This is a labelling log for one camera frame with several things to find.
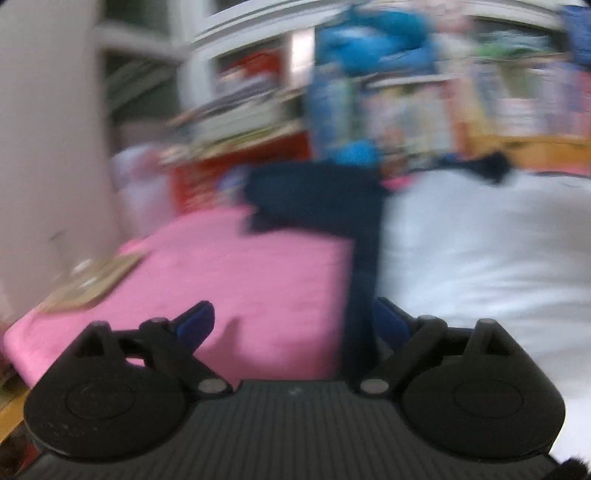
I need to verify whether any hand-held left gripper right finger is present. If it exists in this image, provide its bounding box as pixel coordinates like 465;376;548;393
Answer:
353;298;532;398

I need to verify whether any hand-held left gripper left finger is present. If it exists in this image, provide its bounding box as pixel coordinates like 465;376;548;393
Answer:
69;301;233;398

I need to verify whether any white garment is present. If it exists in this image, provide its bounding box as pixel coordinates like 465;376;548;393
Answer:
379;168;591;462

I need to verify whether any navy blue garment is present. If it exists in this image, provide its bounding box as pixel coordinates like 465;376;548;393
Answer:
242;152;513;384

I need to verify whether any pink blanket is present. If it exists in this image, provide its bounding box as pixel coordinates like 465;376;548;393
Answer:
2;175;411;388

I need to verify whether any tan flat book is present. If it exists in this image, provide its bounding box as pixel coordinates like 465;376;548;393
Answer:
39;251;151;312

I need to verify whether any red plastic crate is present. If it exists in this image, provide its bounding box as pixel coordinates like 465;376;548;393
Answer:
173;134;310;213

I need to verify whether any white plastic bag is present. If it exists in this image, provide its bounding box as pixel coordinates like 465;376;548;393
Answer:
111;143;174;238

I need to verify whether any blue round plush ball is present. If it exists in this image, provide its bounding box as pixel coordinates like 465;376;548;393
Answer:
332;141;382;167

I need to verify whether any row of upright books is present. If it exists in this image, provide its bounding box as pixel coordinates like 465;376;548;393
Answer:
305;78;455;162
452;60;591;139

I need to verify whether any stack of worn books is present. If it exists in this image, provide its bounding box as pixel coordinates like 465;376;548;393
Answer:
171;51;305;158

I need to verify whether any blue plush toy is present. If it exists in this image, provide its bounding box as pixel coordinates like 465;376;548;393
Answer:
316;7;437;79

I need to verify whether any blue bag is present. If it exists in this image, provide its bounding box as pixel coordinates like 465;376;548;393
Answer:
561;4;591;70

